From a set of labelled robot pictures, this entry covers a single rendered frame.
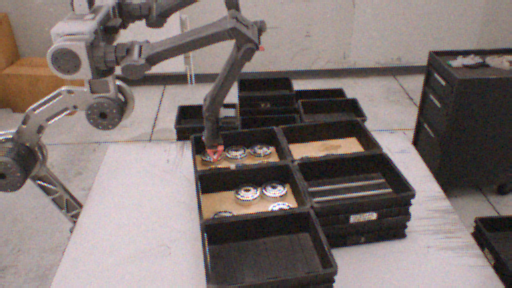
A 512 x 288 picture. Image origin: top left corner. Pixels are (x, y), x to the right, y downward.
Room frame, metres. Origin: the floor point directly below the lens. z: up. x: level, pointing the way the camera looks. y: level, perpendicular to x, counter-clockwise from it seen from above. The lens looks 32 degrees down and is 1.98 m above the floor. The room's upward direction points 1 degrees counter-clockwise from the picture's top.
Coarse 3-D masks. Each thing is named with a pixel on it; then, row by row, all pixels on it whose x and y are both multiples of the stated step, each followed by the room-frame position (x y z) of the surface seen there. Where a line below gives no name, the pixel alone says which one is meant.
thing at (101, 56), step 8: (88, 40) 1.41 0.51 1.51; (96, 40) 1.46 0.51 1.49; (88, 48) 1.38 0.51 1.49; (96, 48) 1.40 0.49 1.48; (104, 48) 1.41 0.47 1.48; (112, 48) 1.41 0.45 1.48; (88, 56) 1.38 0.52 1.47; (96, 56) 1.38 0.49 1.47; (104, 56) 1.39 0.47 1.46; (112, 56) 1.39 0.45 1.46; (96, 64) 1.38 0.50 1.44; (104, 64) 1.39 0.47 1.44; (112, 64) 1.40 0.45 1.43; (96, 72) 1.39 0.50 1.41
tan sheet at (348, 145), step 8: (296, 144) 1.86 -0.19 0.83; (304, 144) 1.86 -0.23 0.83; (312, 144) 1.85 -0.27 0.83; (320, 144) 1.85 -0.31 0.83; (328, 144) 1.85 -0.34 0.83; (336, 144) 1.85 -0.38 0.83; (344, 144) 1.85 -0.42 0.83; (352, 144) 1.85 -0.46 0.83; (296, 152) 1.79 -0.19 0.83; (304, 152) 1.79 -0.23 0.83; (312, 152) 1.78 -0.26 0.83; (320, 152) 1.78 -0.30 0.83; (328, 152) 1.78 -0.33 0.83; (336, 152) 1.78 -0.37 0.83; (344, 152) 1.78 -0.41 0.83
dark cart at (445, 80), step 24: (504, 48) 2.87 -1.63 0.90; (432, 72) 2.75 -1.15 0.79; (456, 72) 2.58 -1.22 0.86; (480, 72) 2.57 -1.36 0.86; (504, 72) 2.56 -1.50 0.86; (432, 96) 2.68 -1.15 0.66; (456, 96) 2.41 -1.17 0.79; (480, 96) 2.42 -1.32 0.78; (504, 96) 2.43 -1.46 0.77; (432, 120) 2.65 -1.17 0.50; (456, 120) 2.42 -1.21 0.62; (480, 120) 2.42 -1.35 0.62; (504, 120) 2.43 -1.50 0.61; (432, 144) 2.59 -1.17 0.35; (456, 144) 2.42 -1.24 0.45; (480, 144) 2.43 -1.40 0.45; (504, 144) 2.43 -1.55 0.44; (432, 168) 2.51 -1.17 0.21; (456, 168) 2.42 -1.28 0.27; (480, 168) 2.43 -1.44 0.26; (504, 168) 2.43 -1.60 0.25; (504, 192) 2.47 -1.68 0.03
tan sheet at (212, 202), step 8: (216, 192) 1.50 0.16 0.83; (224, 192) 1.50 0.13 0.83; (232, 192) 1.50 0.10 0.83; (288, 192) 1.49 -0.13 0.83; (208, 200) 1.45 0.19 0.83; (216, 200) 1.45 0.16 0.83; (224, 200) 1.45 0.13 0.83; (232, 200) 1.45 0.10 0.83; (264, 200) 1.44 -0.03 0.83; (288, 200) 1.44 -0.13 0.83; (208, 208) 1.40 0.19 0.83; (216, 208) 1.40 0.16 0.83; (224, 208) 1.40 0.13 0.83; (232, 208) 1.40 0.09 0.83; (240, 208) 1.40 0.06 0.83; (248, 208) 1.39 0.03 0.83; (256, 208) 1.39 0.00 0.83; (264, 208) 1.39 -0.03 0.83; (208, 216) 1.35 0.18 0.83
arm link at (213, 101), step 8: (248, 48) 1.36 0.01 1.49; (232, 56) 1.43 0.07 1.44; (240, 56) 1.38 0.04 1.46; (248, 56) 1.38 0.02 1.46; (232, 64) 1.43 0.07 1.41; (240, 64) 1.43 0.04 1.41; (224, 72) 1.46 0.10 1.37; (232, 72) 1.45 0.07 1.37; (216, 80) 1.51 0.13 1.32; (224, 80) 1.47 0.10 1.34; (232, 80) 1.47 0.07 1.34; (216, 88) 1.49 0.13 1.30; (224, 88) 1.48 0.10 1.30; (208, 96) 1.54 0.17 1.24; (216, 96) 1.50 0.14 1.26; (224, 96) 1.51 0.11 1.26; (208, 104) 1.51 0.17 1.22; (216, 104) 1.51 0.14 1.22; (216, 112) 1.53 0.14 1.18
